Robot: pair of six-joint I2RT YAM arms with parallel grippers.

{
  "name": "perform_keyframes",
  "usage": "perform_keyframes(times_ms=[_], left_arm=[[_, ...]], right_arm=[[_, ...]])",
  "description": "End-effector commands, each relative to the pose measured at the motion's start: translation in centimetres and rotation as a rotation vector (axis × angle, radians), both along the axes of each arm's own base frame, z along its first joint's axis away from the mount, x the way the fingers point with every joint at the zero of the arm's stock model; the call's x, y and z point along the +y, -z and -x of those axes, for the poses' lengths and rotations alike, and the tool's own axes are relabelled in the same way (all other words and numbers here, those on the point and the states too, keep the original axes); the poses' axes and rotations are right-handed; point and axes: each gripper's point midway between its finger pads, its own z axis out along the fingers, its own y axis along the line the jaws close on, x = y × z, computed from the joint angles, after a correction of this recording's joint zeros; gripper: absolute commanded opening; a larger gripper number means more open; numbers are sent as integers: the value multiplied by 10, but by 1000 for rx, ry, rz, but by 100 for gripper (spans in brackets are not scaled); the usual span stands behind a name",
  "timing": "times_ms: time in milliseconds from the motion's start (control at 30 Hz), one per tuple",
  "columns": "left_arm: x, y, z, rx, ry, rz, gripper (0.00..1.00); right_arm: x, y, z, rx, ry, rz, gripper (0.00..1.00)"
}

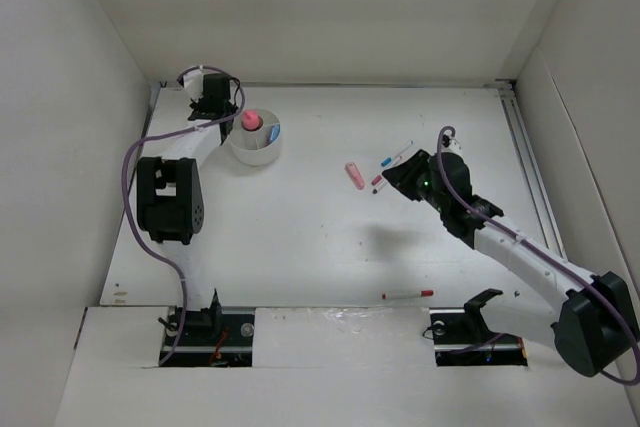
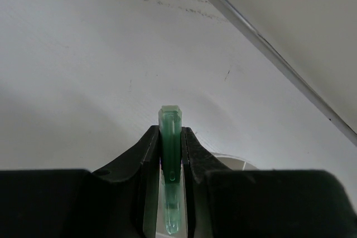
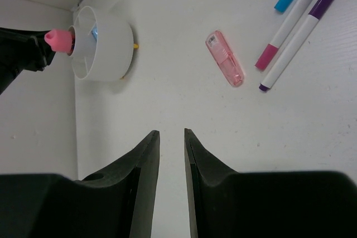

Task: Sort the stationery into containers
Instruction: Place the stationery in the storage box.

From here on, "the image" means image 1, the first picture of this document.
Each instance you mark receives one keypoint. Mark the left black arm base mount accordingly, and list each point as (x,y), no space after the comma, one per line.
(215,337)

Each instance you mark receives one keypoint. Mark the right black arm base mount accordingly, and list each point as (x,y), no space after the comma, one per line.
(461,337)

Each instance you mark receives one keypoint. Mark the purple capped white pen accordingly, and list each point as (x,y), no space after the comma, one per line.
(379,188)

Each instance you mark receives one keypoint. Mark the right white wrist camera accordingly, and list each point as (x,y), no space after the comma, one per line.
(451,144)

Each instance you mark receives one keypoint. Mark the pink glue bottle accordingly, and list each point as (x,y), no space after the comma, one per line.
(251,121)

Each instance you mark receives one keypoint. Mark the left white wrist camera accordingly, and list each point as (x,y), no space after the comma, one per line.
(192,83)

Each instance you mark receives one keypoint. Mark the blue highlighter marker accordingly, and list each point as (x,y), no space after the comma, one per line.
(274,134)

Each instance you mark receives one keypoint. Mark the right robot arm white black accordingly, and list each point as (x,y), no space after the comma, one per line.
(588,319)

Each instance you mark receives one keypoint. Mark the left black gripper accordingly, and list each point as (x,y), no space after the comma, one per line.
(196,105)

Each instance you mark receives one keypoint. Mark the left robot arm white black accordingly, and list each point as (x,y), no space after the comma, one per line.
(169,198)

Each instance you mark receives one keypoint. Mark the blue capped white pen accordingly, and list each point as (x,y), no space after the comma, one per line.
(387,161)

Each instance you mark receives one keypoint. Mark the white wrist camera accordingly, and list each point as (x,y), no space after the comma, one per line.
(451,144)
(192,83)

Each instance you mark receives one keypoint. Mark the red capped white pen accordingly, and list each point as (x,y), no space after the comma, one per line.
(406,295)

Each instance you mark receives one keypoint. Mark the aluminium rail right side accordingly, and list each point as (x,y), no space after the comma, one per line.
(532,174)

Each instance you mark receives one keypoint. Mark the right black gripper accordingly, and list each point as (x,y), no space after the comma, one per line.
(402,176)

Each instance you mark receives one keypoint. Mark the white round divided container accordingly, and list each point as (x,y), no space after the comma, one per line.
(253,148)

